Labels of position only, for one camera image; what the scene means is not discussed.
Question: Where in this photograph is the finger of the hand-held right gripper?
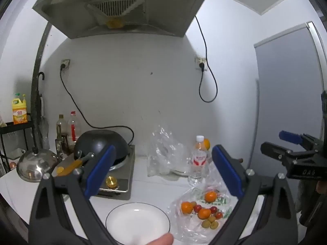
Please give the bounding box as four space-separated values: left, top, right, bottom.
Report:
279 130 322 154
261 141 317 166

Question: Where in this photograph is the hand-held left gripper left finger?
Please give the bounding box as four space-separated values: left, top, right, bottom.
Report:
28 144 120 245

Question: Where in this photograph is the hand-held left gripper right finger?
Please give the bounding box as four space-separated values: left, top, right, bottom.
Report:
211 144 299 245

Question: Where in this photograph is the white plate black rim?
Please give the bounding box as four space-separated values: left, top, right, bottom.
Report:
105 202 171 245

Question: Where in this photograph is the green printed plastic bag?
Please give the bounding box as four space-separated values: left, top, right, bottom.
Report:
166 176 258 244

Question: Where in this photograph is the person's right forearm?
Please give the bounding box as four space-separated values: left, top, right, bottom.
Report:
295 179 327 245

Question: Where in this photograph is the steel tabletop stove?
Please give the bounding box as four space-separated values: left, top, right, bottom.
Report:
52 145 136 201

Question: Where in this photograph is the clear water bottle red label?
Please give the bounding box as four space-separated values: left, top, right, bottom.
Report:
188 135 211 184

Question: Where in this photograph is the white bowl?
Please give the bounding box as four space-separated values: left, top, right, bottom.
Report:
171 167 192 176

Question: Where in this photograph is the red-capped clear bottle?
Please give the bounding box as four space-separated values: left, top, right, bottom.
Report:
68 111 78 143

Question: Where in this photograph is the grey door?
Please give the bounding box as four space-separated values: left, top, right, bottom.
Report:
253 20 327 210

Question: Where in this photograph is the cooking oil bottle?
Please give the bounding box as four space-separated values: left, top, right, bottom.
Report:
57 114 67 143

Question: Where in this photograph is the steel pot lid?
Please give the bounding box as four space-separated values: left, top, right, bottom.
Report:
17 147 60 183

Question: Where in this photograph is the clear plastic bag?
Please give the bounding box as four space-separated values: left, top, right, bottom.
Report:
147 125 195 176

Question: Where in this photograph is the black umbrella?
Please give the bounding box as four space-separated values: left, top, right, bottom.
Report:
36 72 50 150

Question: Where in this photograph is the black metal rack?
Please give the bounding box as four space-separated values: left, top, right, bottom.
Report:
0 112 36 174

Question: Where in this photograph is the yellow oil jug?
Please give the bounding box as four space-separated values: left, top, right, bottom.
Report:
12 94 28 125

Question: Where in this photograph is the dark vertical pipe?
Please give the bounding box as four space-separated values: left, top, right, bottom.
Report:
30 22 53 150

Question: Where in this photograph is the steel range hood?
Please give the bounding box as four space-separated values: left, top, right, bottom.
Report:
33 0 214 39

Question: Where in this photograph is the black wok wooden handle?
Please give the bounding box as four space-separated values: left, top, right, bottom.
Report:
56 130 131 176

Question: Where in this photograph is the black range hood cable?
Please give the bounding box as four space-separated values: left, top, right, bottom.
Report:
195 16 218 103

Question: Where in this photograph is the black stove cable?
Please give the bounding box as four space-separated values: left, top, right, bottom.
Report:
60 64 135 146

